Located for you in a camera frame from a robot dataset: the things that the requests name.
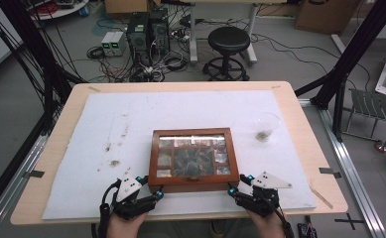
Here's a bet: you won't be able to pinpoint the large cardboard box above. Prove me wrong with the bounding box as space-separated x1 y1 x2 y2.
294 0 361 36

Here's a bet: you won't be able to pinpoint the thin wooden stick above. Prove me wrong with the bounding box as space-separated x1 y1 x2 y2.
309 185 334 210

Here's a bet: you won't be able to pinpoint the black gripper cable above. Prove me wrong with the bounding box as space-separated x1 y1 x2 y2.
269 197 296 238
97 179 123 238

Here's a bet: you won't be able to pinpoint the black metal frame post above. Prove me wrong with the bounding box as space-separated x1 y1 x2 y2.
294 0 386 140
0 0 86 134

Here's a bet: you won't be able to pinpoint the aluminium floor rail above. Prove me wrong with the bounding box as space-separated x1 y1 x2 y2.
0 134 49 238
299 98 386 238

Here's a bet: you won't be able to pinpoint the black tape strip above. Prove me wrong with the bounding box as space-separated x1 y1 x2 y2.
319 167 342 179
23 170 46 179

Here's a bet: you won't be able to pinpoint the dried tea leaves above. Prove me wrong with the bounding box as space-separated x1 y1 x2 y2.
256 130 272 143

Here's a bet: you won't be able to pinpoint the small electronics board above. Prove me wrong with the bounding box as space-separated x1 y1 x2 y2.
296 222 318 238

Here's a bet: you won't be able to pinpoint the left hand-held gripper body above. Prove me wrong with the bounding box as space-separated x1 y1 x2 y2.
112 176 156 220

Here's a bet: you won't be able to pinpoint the clear glass cup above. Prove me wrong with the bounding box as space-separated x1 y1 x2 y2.
254 111 282 144

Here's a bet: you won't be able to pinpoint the round white table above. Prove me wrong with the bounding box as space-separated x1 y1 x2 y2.
31 0 91 22

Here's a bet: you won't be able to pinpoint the white desk frame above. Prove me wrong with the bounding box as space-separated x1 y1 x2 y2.
180 0 288 64

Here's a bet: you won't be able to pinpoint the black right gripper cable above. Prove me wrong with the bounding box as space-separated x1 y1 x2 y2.
269 197 296 238

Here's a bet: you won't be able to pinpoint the person's left hand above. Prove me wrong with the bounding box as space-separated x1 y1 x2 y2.
106 210 149 238

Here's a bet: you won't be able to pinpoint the green slatted bench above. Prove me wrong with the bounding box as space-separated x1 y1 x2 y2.
341 87 386 141

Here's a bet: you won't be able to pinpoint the white table mat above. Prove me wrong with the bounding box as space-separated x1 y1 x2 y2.
42 89 318 221

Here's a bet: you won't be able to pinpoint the white bench power supply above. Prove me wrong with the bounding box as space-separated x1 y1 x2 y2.
110 31 129 57
100 31 116 58

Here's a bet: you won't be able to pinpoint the tangle of floor cables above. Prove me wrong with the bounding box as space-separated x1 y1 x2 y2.
86 13 192 83

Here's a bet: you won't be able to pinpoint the wooden box with glass lid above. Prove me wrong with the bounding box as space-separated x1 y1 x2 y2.
147 127 241 194

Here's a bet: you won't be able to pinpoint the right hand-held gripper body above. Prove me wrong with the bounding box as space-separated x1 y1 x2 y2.
237 171 294 218

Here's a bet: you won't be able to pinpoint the person's right hand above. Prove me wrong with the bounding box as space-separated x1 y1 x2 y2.
246 209 286 238

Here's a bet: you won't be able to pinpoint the black computer tower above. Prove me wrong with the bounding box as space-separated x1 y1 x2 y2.
148 7 171 56
126 12 151 65

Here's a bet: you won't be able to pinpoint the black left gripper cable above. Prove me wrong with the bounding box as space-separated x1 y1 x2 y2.
97 179 123 238

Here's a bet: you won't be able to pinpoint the black round stool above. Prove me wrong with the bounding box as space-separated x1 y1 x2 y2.
201 26 252 82

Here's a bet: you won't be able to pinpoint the small cardboard box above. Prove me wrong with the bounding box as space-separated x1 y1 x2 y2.
104 0 162 16

